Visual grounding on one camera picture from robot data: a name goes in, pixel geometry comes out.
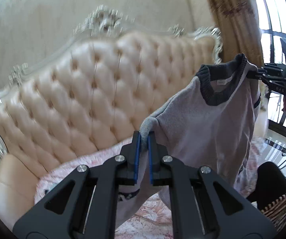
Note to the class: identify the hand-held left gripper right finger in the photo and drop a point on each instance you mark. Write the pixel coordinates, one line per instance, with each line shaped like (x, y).
(151, 151)

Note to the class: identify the pink floral blanket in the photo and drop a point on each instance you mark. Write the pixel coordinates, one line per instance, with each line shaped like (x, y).
(148, 216)

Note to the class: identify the brown patterned curtain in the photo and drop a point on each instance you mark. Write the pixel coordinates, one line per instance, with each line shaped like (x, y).
(232, 17)

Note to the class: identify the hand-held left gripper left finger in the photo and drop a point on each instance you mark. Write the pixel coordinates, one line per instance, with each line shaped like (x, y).
(138, 151)

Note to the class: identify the beige tufted leather sofa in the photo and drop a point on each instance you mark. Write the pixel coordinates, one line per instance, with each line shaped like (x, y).
(70, 99)

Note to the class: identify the person's striped brown garment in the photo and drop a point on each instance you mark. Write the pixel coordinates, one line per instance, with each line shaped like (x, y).
(282, 209)

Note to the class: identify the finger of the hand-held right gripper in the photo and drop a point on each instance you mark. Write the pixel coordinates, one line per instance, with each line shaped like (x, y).
(265, 76)
(274, 68)

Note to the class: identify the black window railing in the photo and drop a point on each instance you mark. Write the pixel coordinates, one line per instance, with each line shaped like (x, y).
(270, 29)

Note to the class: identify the grey knit sweater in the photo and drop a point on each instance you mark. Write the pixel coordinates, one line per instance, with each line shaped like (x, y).
(202, 129)

